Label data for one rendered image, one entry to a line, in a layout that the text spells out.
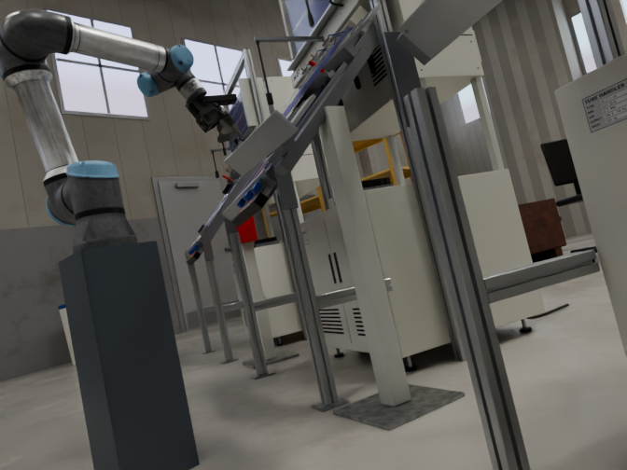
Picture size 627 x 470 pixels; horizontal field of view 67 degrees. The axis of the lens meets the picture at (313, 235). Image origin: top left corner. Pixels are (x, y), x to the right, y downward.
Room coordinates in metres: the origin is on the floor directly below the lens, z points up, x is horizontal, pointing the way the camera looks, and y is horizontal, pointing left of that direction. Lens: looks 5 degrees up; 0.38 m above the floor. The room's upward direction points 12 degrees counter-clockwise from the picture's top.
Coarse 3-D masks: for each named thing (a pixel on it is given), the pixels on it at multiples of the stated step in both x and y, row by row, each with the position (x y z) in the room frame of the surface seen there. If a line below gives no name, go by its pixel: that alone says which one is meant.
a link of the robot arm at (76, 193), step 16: (96, 160) 1.12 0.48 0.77; (80, 176) 1.10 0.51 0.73; (96, 176) 1.11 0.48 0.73; (112, 176) 1.14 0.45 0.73; (64, 192) 1.15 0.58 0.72; (80, 192) 1.10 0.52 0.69; (96, 192) 1.11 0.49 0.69; (112, 192) 1.13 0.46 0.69; (80, 208) 1.11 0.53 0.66; (96, 208) 1.11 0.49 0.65
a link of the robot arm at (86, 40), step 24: (24, 24) 1.08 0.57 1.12; (48, 24) 1.10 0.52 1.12; (72, 24) 1.18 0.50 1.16; (24, 48) 1.11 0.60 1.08; (48, 48) 1.13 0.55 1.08; (72, 48) 1.16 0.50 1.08; (96, 48) 1.20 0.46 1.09; (120, 48) 1.23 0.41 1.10; (144, 48) 1.28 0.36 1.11; (168, 48) 1.35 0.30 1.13; (168, 72) 1.37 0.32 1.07
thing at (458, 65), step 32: (416, 0) 1.70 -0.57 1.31; (416, 64) 1.67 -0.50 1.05; (448, 64) 1.73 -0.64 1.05; (480, 64) 1.79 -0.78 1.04; (352, 96) 2.10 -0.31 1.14; (384, 96) 1.88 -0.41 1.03; (448, 96) 1.96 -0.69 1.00; (480, 96) 1.79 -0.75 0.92; (352, 128) 2.16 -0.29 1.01; (384, 128) 2.24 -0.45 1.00
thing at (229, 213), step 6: (258, 174) 1.48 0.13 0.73; (264, 174) 1.44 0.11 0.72; (258, 180) 1.50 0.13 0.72; (264, 180) 1.48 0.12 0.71; (270, 180) 1.46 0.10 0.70; (252, 186) 1.57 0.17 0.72; (270, 186) 1.49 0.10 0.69; (246, 192) 1.65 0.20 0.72; (252, 192) 1.62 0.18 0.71; (258, 192) 1.59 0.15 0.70; (264, 192) 1.57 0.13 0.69; (240, 198) 1.74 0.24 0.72; (234, 204) 1.84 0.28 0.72; (228, 210) 1.94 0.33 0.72; (234, 210) 1.90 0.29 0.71; (228, 216) 2.02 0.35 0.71
